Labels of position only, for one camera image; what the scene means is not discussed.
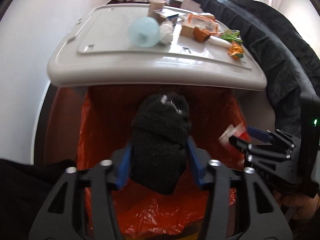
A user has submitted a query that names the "black sock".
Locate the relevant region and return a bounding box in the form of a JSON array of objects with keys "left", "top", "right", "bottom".
[{"left": 130, "top": 92, "right": 191, "bottom": 195}]

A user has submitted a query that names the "green snack bag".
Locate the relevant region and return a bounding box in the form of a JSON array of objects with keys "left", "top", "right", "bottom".
[{"left": 220, "top": 29, "right": 243, "bottom": 43}]

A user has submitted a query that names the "white foam block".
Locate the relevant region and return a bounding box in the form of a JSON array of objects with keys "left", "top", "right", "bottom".
[{"left": 208, "top": 36, "right": 232, "bottom": 49}]

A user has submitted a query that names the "orange small sock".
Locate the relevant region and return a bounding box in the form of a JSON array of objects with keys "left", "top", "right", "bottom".
[{"left": 193, "top": 27, "right": 211, "bottom": 43}]

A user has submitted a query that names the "orange white snack package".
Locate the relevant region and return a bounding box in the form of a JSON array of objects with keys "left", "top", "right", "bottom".
[{"left": 183, "top": 14, "right": 222, "bottom": 36}]

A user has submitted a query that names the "small brown cardboard box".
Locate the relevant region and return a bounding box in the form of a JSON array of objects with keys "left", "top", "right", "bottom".
[{"left": 180, "top": 22, "right": 195, "bottom": 38}]

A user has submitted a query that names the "white tissue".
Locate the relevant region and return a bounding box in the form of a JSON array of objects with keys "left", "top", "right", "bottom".
[{"left": 159, "top": 21, "right": 174, "bottom": 45}]

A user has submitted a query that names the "blue white milk carton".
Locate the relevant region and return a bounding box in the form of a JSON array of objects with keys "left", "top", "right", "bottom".
[{"left": 153, "top": 8, "right": 185, "bottom": 26}]

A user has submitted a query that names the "light blue plastic cup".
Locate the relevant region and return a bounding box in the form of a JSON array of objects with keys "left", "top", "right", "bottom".
[{"left": 128, "top": 17, "right": 160, "bottom": 48}]

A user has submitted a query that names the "orange trash bag bin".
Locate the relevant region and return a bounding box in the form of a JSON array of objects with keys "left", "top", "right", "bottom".
[{"left": 44, "top": 84, "right": 252, "bottom": 240}]

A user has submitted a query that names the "right hand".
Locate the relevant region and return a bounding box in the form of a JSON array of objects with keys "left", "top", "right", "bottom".
[{"left": 273, "top": 191, "right": 319, "bottom": 220}]

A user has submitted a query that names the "dark velvet bed cover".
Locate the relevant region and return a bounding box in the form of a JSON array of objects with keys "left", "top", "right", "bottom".
[{"left": 192, "top": 0, "right": 319, "bottom": 137}]

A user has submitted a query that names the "white plastic storage box lid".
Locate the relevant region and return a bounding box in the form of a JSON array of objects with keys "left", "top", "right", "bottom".
[{"left": 47, "top": 4, "right": 267, "bottom": 90}]

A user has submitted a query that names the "white bed frame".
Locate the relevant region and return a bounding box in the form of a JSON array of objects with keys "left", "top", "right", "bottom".
[{"left": 180, "top": 0, "right": 203, "bottom": 13}]

